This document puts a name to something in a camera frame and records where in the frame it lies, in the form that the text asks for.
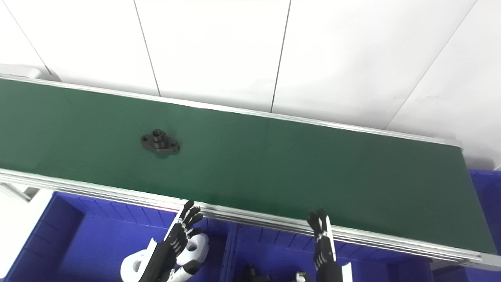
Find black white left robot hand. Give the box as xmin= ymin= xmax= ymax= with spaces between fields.
xmin=120 ymin=201 xmax=206 ymax=282

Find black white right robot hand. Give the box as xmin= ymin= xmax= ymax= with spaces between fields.
xmin=296 ymin=208 xmax=353 ymax=282

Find white block part with hole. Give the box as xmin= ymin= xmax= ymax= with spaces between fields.
xmin=176 ymin=233 xmax=209 ymax=267

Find blue bin with black parts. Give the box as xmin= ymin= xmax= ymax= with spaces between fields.
xmin=229 ymin=223 xmax=436 ymax=282

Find blue bin with white parts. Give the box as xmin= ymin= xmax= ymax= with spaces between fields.
xmin=0 ymin=191 xmax=238 ymax=282

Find green conveyor belt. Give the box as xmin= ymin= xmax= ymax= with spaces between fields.
xmin=0 ymin=78 xmax=498 ymax=255
xmin=0 ymin=65 xmax=501 ymax=271

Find empty blue bin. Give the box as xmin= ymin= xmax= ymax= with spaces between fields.
xmin=430 ymin=169 xmax=501 ymax=282

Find grey conveyor support bracket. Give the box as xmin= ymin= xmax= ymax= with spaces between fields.
xmin=0 ymin=182 xmax=40 ymax=202

